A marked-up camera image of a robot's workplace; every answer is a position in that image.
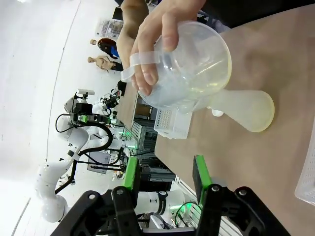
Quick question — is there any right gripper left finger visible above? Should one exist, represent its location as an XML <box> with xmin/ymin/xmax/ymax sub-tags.
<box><xmin>53</xmin><ymin>155</ymin><xmax>142</xmax><ymax>236</ymax></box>

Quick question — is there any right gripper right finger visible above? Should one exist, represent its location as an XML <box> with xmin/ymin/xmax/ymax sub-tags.
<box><xmin>193</xmin><ymin>154</ymin><xmax>291</xmax><ymax>236</ymax></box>

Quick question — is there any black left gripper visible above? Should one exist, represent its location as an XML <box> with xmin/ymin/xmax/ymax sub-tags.
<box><xmin>73</xmin><ymin>102</ymin><xmax>117</xmax><ymax>124</ymax></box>

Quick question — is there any clear plastic funnel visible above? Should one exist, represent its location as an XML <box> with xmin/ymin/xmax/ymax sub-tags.
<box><xmin>178</xmin><ymin>93</ymin><xmax>212</xmax><ymax>116</ymax></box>

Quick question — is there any translucent plastic conical flask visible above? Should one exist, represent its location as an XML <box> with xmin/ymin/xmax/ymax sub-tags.
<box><xmin>191</xmin><ymin>88</ymin><xmax>275</xmax><ymax>132</ymax></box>

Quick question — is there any white perforated plastic basket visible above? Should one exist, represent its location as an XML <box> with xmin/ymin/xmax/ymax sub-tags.
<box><xmin>154</xmin><ymin>108</ymin><xmax>192</xmax><ymax>140</ymax></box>
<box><xmin>294</xmin><ymin>145</ymin><xmax>315</xmax><ymax>209</ymax></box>

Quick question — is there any clear plastic handled beaker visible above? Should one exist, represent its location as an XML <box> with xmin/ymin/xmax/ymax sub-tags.
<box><xmin>120</xmin><ymin>21</ymin><xmax>232</xmax><ymax>115</ymax></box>

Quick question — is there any person's right forearm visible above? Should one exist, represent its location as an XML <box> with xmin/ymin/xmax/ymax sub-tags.
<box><xmin>117</xmin><ymin>0</ymin><xmax>158</xmax><ymax>57</ymax></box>

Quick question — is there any person's right hand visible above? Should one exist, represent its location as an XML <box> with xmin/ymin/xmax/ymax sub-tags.
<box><xmin>130</xmin><ymin>0</ymin><xmax>207</xmax><ymax>96</ymax></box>

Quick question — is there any bare beige mannequin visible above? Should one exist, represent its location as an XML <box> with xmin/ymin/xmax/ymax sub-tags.
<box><xmin>88</xmin><ymin>55</ymin><xmax>124</xmax><ymax>73</ymax></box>

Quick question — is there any capped mannequin in orange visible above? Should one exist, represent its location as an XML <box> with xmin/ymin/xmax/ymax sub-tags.
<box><xmin>89</xmin><ymin>37</ymin><xmax>119</xmax><ymax>60</ymax></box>

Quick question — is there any person in black t-shirt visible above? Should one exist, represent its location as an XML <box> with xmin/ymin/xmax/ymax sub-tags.
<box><xmin>194</xmin><ymin>0</ymin><xmax>315</xmax><ymax>32</ymax></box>

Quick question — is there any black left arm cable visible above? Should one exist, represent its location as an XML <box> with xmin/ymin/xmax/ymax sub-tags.
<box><xmin>54</xmin><ymin>113</ymin><xmax>126</xmax><ymax>195</ymax></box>

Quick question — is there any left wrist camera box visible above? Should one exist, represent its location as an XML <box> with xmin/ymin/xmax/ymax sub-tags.
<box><xmin>75</xmin><ymin>88</ymin><xmax>96</xmax><ymax>101</ymax></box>

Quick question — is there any white wall poster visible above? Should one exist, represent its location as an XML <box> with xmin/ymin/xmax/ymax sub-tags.
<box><xmin>94</xmin><ymin>19</ymin><xmax>124</xmax><ymax>37</ymax></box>

